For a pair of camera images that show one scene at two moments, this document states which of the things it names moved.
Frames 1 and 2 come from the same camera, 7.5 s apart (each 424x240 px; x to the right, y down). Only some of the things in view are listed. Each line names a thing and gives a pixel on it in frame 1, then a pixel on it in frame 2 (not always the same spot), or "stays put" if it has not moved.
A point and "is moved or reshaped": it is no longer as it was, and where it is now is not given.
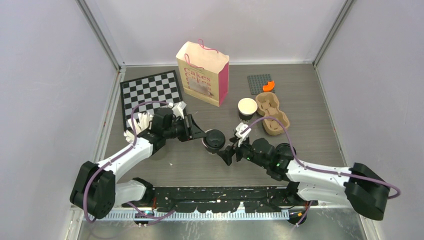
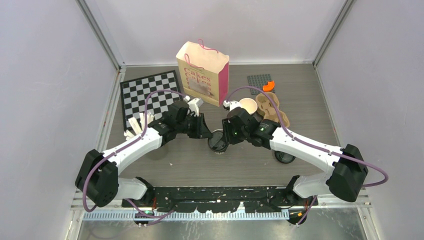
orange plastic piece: x=269 y=86 stays put
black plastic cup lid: x=215 y=138 stays put
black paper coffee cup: x=214 y=140 is moved or reshaped
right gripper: x=227 y=153 → x=227 y=126
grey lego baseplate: x=257 y=82 stays put
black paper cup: x=247 y=107 stays put
